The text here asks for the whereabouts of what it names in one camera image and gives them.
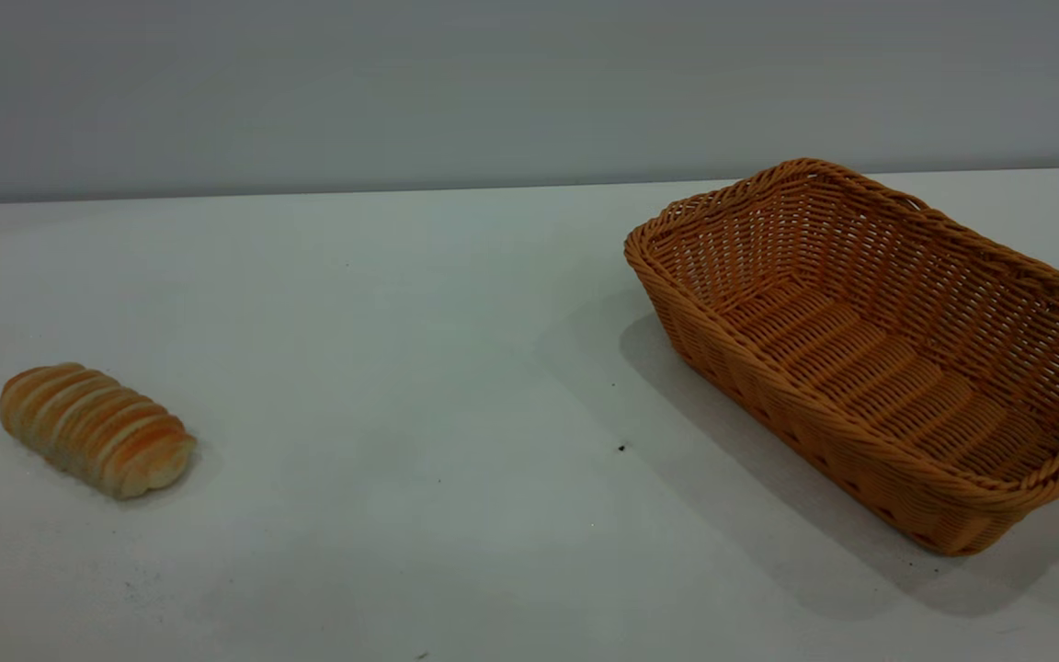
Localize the orange woven wicker basket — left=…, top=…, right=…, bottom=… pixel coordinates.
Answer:
left=623, top=157, right=1059, bottom=557

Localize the ridged orange bread loaf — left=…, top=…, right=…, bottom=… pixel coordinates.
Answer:
left=0, top=361, right=198, bottom=500

